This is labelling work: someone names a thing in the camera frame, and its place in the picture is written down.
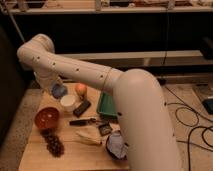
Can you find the brown bowl left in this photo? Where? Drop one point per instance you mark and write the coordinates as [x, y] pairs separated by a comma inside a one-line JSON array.
[[47, 118]]

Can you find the small dark box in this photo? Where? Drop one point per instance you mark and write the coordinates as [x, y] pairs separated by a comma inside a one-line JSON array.
[[105, 129]]

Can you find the grey cloth in bowl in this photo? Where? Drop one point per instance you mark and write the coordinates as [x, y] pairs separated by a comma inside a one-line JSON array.
[[117, 145]]

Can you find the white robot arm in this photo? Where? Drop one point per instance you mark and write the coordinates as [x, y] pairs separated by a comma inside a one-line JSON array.
[[134, 97]]

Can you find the orange fruit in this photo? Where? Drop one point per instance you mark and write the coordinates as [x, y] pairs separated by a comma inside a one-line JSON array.
[[81, 90]]

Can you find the green plastic tray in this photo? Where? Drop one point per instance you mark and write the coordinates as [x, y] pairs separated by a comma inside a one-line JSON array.
[[106, 107]]

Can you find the white cup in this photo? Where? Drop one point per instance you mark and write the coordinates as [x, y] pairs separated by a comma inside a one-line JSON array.
[[68, 102]]

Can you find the dark bowl with cloth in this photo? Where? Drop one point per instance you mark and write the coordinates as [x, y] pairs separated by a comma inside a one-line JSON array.
[[115, 146]]

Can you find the black handled tool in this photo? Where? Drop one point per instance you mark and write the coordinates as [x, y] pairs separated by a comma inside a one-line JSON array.
[[83, 122]]

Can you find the bunch of dark grapes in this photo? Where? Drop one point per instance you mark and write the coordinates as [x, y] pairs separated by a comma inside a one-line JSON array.
[[54, 145]]

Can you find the dark device right floor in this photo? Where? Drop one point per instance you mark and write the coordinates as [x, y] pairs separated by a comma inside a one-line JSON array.
[[205, 94]]

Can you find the metal shelf rack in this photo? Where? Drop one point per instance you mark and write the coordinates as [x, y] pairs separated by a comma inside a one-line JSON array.
[[172, 34]]

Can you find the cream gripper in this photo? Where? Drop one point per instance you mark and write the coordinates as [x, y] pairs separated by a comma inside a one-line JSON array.
[[48, 84]]

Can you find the black rectangular block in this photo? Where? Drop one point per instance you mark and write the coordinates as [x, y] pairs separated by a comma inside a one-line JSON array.
[[81, 108]]

